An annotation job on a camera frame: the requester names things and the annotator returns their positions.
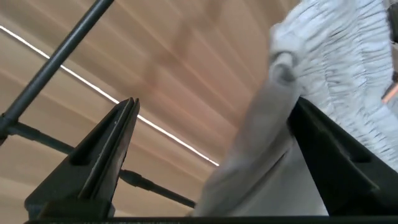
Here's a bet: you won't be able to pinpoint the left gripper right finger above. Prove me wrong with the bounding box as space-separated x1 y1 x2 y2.
287 96 398 215

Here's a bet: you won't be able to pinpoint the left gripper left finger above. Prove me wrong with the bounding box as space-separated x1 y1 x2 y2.
24 97 141 218

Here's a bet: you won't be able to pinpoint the pink clothes hanger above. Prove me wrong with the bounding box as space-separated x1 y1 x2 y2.
381 81 398 105

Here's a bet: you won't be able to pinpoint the pale grey shorts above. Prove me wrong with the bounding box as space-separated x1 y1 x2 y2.
192 0 398 217

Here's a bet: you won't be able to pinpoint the black clothes rack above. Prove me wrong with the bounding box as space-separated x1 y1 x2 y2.
0 0 197 208

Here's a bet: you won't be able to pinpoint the beige curtain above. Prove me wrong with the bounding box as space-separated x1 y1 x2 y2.
0 0 398 217

